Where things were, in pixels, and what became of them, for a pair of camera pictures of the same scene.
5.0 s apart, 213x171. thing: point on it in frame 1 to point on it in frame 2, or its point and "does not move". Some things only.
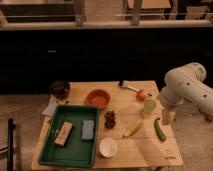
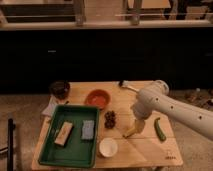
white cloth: [51, 106] does not move
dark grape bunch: [109, 119] does not move
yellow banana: [133, 129] does not move
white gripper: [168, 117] to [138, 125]
